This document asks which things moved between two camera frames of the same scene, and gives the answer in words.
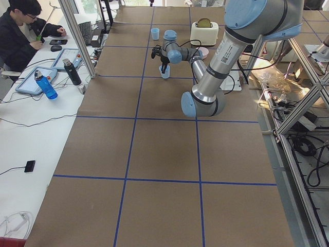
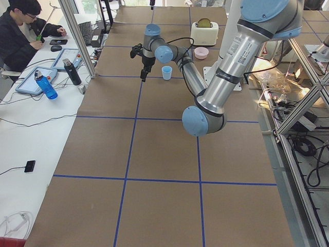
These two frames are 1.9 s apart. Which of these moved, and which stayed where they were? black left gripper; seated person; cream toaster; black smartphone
Moved: black left gripper
Stayed: cream toaster; black smartphone; seated person
